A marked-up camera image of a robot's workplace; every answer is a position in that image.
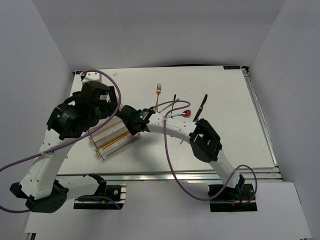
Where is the orange chopstick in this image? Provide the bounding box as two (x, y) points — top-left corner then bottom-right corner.
(101, 133), (132, 150)
(99, 131), (130, 149)

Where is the black spoon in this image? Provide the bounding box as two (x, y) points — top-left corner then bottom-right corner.
(170, 94), (177, 115)

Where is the iridescent rainbow spoon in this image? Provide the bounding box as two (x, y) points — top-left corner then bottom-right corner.
(169, 109), (192, 118)

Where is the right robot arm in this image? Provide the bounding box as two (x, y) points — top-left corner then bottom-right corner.
(117, 105), (245, 201)

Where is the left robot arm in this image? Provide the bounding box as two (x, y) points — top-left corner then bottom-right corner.
(9, 74), (122, 213)

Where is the clear four-compartment organizer tray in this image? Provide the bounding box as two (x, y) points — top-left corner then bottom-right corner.
(88, 116), (141, 160)

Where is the gold ornate fork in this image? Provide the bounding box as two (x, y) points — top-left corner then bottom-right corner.
(154, 83), (162, 112)

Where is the iridescent rainbow fork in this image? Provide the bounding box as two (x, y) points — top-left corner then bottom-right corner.
(159, 98), (180, 113)

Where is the black table knife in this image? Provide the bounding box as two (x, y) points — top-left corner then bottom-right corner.
(193, 94), (208, 122)

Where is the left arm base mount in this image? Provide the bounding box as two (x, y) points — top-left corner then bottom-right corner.
(73, 184), (127, 210)

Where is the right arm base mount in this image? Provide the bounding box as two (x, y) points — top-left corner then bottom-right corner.
(209, 184), (258, 213)

